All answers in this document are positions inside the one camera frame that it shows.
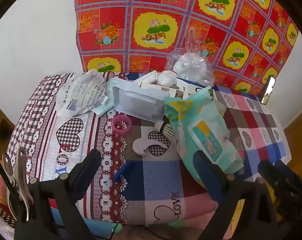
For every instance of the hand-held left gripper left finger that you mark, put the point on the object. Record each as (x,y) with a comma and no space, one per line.
(78,180)

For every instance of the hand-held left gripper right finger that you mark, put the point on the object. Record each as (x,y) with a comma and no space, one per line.
(206,171)

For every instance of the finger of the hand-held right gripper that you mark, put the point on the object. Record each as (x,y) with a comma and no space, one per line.
(273,177)
(288,173)

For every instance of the teal cat print packet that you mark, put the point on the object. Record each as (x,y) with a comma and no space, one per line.
(206,135)

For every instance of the white feather shuttlecock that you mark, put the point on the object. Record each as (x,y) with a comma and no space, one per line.
(166,130)

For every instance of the blue face mask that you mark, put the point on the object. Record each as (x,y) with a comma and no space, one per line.
(101,110)

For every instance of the white green cardboard box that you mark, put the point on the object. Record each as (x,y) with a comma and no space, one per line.
(161,88)

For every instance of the white cotton glove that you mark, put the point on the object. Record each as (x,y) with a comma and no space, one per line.
(167,78)

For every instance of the clear plastic bag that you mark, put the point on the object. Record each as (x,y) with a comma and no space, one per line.
(191,65)

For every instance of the blue plastic piece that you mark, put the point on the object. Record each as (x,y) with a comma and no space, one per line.
(123,171)

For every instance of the silver metal spring clip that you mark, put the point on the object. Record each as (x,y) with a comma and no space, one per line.
(15,177)

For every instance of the black polka dot cloth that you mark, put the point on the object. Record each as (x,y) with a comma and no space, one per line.
(1,208)

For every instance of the small framed mirror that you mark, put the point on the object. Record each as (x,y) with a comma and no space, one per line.
(268,90)

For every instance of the white printed plastic bag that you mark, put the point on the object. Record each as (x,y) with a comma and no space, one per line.
(78,92)

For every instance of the pink floral quilt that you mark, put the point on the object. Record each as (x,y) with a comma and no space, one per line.
(1,227)

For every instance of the white wet wipes pack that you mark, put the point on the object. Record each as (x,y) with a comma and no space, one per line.
(133,100)

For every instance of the red floral printed cloth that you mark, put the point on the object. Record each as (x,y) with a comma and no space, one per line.
(153,17)

